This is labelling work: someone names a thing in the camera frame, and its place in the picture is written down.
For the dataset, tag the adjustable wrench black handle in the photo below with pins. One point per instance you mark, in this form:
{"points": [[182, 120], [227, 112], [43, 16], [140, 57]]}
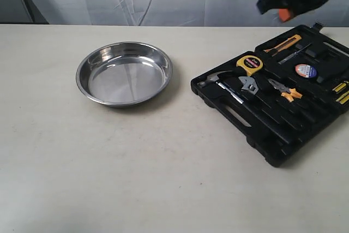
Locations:
{"points": [[268, 96]]}

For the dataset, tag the black plastic tool case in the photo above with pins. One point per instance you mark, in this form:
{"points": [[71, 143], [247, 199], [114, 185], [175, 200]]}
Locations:
{"points": [[221, 89]]}

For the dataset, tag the yellow utility knife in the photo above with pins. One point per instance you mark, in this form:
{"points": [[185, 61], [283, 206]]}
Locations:
{"points": [[285, 44]]}

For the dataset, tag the test pen screwdriver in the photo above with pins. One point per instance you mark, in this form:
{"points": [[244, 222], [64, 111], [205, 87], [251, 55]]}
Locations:
{"points": [[293, 54]]}

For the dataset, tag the yellow tape measure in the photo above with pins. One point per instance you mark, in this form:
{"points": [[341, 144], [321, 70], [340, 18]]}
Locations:
{"points": [[251, 64]]}

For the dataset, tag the electrical tape roll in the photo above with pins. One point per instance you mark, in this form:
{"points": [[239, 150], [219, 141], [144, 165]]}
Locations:
{"points": [[305, 71]]}

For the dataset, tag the yellow black screwdriver upper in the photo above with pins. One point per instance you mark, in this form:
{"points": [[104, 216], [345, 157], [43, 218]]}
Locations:
{"points": [[340, 87]]}

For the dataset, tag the yellow black screwdriver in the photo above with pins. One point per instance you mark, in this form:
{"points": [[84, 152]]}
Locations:
{"points": [[340, 87], [343, 98]]}

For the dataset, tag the yellow black screwdriver lower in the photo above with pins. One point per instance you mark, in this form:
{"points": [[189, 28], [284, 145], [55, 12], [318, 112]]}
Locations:
{"points": [[343, 98]]}

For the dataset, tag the round stainless steel pan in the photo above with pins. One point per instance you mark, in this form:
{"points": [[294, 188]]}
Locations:
{"points": [[124, 74]]}

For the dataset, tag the pliers yellow black handles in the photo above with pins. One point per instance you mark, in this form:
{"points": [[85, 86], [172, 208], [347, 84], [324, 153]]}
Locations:
{"points": [[292, 100]]}

